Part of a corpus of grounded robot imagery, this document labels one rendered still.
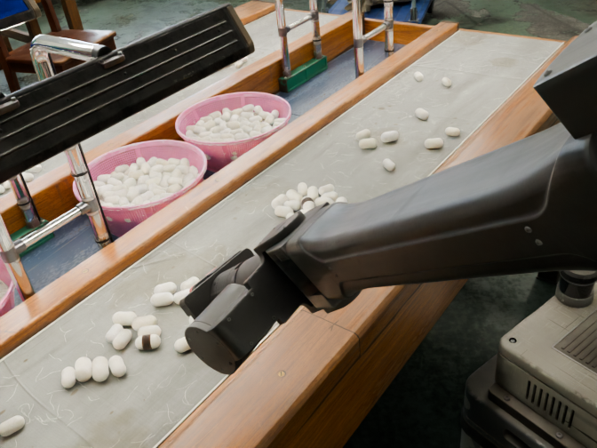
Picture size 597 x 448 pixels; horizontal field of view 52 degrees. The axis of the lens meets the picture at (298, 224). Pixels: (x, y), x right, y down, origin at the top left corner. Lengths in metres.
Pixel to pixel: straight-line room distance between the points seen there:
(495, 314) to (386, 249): 1.64
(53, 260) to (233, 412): 0.61
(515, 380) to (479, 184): 0.99
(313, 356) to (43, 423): 0.35
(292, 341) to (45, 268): 0.58
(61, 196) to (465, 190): 1.12
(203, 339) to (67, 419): 0.35
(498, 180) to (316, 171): 0.96
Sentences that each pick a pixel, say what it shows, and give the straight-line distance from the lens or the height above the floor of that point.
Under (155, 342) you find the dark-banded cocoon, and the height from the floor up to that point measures 0.75.
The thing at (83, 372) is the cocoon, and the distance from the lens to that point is 0.87.
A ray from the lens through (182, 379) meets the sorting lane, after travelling 0.84.
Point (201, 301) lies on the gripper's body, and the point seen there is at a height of 0.94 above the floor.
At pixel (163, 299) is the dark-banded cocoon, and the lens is 0.94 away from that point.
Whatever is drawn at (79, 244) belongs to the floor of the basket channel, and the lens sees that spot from 1.27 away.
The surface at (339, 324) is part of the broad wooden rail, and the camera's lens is 0.83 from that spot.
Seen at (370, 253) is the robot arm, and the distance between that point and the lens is 0.37.
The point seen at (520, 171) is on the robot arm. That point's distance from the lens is 0.26.
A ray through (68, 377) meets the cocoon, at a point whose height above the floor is 0.76.
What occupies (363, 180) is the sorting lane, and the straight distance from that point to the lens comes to 1.17.
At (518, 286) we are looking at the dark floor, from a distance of 2.09.
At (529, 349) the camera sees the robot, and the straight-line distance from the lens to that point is 1.23.
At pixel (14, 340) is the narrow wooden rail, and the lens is 0.98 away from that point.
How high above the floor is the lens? 1.35
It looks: 35 degrees down
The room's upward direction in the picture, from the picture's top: 7 degrees counter-clockwise
